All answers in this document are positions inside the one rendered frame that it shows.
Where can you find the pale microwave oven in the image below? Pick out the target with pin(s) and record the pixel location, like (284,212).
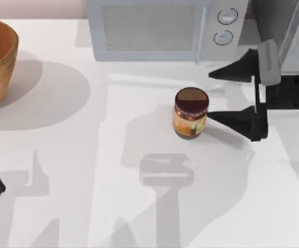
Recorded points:
(149,28)

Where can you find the round microwave knob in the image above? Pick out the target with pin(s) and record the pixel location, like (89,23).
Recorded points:
(223,37)
(227,15)

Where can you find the brown-lidded glass jar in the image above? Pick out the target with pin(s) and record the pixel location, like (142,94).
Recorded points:
(190,116)

